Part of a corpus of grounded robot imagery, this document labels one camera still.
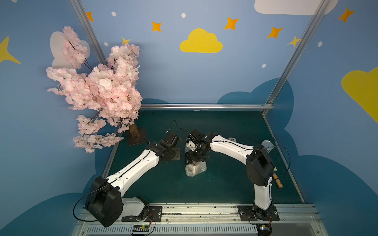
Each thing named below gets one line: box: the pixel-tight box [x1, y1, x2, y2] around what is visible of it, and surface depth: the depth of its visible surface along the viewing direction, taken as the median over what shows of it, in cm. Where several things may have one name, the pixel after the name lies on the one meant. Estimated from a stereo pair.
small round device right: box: [256, 223, 273, 236], surface depth 74 cm
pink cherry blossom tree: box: [46, 26, 143, 153], surface depth 62 cm
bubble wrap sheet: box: [185, 160, 208, 177], surface depth 84 cm
